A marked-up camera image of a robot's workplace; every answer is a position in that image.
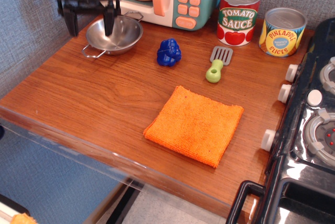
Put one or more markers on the toy spatula green handle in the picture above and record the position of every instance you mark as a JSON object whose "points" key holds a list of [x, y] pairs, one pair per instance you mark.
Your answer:
{"points": [[220, 57]]}

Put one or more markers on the blue toy grape bunch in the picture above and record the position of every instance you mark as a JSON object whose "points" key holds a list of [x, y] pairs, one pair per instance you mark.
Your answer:
{"points": [[169, 53]]}

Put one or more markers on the small steel pot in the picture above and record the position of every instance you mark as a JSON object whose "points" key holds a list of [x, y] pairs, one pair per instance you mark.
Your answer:
{"points": [[127, 31]]}

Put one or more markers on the orange microfibre cloth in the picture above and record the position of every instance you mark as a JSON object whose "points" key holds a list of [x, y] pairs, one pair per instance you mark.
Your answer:
{"points": [[195, 126]]}

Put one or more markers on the white stove knob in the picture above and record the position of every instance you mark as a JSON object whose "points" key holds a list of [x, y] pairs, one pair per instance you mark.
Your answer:
{"points": [[291, 72], [284, 93], [268, 139]]}

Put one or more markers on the pineapple slices can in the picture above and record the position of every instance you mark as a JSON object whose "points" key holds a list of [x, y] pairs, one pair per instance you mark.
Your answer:
{"points": [[282, 31]]}

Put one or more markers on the white stove knob far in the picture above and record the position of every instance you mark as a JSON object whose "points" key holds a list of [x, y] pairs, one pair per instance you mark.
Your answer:
{"points": [[291, 72]]}

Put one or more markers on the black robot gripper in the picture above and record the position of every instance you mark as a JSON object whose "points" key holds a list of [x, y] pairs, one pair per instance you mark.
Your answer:
{"points": [[70, 16]]}

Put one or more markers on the white stove knob near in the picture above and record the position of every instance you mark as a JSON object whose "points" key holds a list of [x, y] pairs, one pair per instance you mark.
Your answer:
{"points": [[268, 139]]}

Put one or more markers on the orange plush object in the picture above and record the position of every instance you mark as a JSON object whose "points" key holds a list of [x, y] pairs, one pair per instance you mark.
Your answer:
{"points": [[23, 219]]}

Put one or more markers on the white stove knob middle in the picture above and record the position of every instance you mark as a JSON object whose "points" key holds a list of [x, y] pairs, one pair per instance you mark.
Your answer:
{"points": [[284, 93]]}

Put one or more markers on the tomato sauce can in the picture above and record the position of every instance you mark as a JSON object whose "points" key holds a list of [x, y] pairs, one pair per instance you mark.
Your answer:
{"points": [[236, 21]]}

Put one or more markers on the black toy stove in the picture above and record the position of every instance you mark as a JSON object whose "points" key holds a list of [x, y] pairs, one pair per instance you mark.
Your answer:
{"points": [[299, 177]]}

